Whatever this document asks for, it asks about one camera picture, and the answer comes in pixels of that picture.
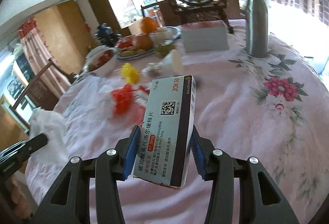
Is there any white floral napkin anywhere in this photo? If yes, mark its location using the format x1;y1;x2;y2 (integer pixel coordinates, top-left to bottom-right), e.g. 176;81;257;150
30;107;69;166

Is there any medicine box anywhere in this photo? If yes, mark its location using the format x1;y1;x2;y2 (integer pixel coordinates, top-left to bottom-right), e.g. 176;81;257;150
133;75;196;188

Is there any yellow pom-pom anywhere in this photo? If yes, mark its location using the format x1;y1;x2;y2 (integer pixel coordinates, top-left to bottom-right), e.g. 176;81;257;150
120;63;140;85

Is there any paper cup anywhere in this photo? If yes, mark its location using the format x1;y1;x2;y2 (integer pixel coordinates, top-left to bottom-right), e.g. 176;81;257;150
141;49;185;79

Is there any wooden armchair left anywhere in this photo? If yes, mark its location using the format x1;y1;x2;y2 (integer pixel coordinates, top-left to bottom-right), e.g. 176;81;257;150
9;58;78;133

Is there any pink floral tablecloth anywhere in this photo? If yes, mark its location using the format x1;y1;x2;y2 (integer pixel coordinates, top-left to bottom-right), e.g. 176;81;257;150
24;17;329;224

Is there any red pink curtain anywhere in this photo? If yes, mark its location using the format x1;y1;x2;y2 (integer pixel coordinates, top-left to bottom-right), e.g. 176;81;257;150
18;17;71;98

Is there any white floral bowl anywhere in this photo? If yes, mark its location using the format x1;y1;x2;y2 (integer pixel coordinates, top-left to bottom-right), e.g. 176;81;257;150
82;48;117;77

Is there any black canister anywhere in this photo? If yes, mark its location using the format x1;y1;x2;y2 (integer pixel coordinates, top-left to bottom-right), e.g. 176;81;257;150
95;23;121;47

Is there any red apple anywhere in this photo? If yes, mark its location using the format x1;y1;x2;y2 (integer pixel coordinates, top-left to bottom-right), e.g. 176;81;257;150
132;34;153;51

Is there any white red box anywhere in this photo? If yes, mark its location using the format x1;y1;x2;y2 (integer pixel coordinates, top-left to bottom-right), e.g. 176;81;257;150
181;20;229;53

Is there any grey metal bottle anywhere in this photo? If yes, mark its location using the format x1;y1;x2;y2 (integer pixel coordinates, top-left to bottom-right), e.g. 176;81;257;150
245;0;268;58

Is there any orange fruit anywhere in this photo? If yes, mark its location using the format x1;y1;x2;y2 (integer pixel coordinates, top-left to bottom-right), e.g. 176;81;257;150
140;17;157;34

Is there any blue fruit plate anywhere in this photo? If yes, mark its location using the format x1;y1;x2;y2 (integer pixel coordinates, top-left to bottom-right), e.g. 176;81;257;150
117;27;181;60

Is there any glass of green tea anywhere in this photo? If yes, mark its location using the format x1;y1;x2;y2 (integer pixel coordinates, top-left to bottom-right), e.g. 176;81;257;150
148;27;181;58

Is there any dark wooden chair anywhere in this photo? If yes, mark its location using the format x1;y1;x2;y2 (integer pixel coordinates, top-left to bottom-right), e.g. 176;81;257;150
140;0;181;27

